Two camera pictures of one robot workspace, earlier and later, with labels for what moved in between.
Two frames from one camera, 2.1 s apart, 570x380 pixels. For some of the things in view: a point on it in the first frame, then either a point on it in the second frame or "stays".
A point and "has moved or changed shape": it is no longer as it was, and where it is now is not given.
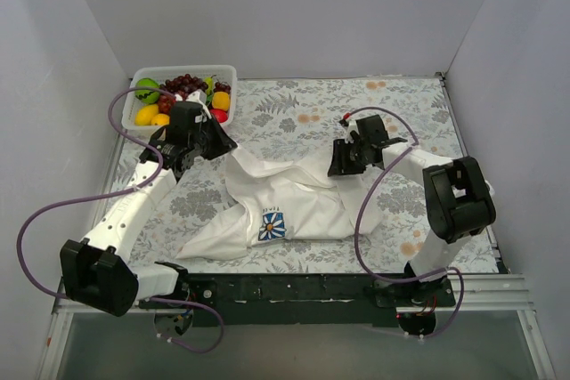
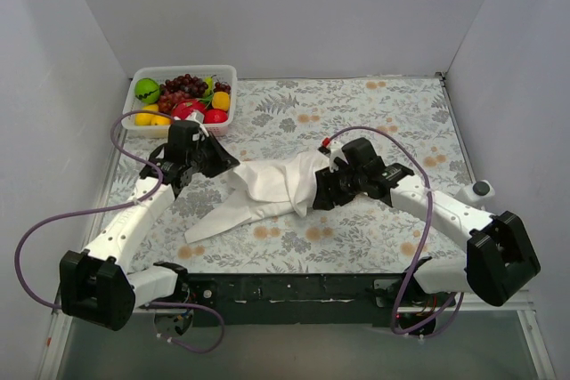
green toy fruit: x=149 y=97 stays
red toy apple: x=220 y=115 stays
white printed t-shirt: x=300 y=199 has moved or changed shape
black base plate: x=305 y=298 stays
